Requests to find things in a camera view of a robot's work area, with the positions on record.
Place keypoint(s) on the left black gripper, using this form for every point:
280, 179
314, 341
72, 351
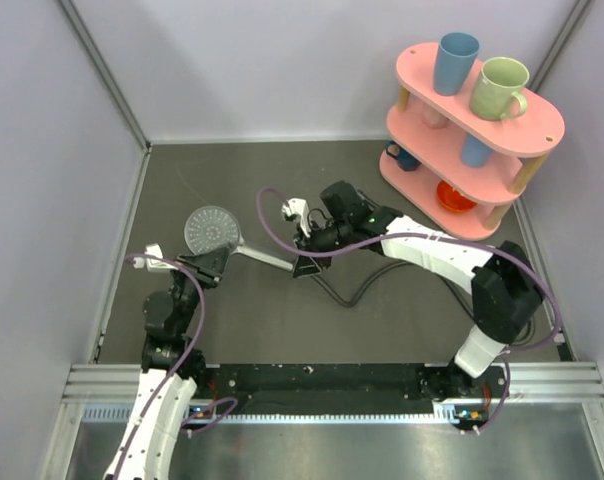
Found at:
209, 266

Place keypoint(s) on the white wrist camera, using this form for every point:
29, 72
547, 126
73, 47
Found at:
152, 260
297, 209

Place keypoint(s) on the pink cup middle shelf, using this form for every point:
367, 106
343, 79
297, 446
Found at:
433, 118

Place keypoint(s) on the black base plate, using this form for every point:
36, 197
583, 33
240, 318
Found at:
321, 389

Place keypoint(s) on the blue tumbler on top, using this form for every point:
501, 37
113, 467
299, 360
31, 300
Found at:
457, 52

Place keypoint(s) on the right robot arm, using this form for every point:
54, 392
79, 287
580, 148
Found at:
504, 296

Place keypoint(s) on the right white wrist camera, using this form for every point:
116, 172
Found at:
297, 209

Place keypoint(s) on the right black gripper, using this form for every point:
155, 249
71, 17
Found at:
306, 266

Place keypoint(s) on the dark blue mug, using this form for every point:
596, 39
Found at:
405, 160

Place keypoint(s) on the orange bowl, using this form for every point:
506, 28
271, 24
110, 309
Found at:
452, 200

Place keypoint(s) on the green mug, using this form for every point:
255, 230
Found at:
498, 91

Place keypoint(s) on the grey shower head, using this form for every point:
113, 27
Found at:
212, 227

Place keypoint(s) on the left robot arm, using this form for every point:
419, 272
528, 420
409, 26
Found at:
171, 366

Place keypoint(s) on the pink three-tier shelf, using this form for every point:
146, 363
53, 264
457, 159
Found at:
462, 171

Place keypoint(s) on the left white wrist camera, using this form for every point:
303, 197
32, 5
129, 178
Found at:
152, 260

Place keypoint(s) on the blue cup middle shelf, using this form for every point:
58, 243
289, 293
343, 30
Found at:
475, 153

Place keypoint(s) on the aluminium rail frame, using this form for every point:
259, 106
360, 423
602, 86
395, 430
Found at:
517, 420

